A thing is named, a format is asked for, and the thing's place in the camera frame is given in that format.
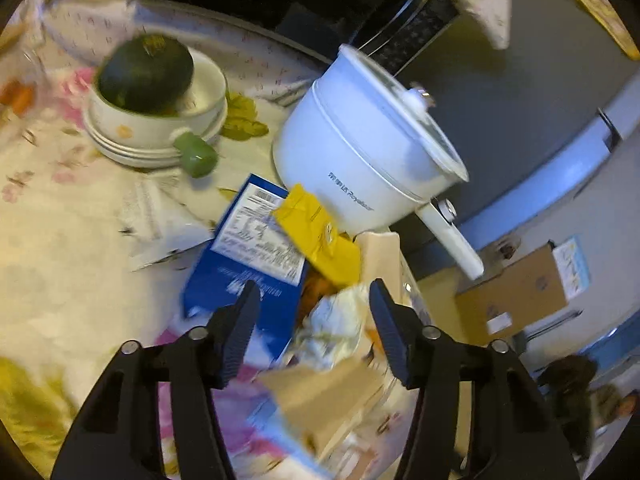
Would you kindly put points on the dark green squash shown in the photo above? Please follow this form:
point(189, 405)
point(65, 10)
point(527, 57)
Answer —
point(146, 74)

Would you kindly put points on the clear plastic bottle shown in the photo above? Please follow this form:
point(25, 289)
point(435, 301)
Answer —
point(411, 295)

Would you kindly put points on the glass jar with oranges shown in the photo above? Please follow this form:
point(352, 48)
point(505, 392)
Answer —
point(23, 84)

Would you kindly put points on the upper cardboard box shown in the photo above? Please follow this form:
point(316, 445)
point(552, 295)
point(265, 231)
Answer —
point(522, 294)

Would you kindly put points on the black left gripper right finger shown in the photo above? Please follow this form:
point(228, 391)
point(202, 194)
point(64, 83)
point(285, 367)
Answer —
point(513, 432)

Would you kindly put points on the yellow fridge magnet sticker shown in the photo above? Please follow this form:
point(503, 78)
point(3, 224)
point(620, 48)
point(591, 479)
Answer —
point(603, 12)

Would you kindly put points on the blue white carton box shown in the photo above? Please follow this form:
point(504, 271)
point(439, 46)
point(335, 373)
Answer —
point(248, 245)

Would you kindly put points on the stacked white ceramic bowls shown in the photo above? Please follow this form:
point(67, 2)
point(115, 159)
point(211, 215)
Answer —
point(184, 138)

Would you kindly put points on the yellow snack wrapper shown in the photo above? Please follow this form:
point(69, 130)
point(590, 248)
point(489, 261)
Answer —
point(313, 231)

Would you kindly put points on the grey double-door refrigerator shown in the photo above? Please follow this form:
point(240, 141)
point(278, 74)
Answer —
point(531, 121)

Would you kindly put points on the blue white wall poster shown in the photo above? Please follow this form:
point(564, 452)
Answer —
point(572, 267)

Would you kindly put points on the floral tablecloth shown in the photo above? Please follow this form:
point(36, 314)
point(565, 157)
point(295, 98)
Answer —
point(67, 294)

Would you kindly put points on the orange peel piece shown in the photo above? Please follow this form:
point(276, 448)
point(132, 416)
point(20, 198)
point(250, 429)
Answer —
point(315, 287)

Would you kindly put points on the white tissue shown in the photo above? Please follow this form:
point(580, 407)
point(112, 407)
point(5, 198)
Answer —
point(335, 330)

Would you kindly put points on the brown paper bag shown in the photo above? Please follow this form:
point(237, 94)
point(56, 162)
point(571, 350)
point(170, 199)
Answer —
point(321, 407)

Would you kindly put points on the white electric pot with handle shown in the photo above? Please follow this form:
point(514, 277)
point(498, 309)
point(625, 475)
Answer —
point(367, 148)

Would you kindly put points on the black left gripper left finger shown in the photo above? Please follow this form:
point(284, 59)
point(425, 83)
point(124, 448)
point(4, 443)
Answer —
point(116, 433)

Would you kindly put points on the black microwave oven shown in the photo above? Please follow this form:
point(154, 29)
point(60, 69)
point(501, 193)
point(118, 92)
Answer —
point(300, 5)

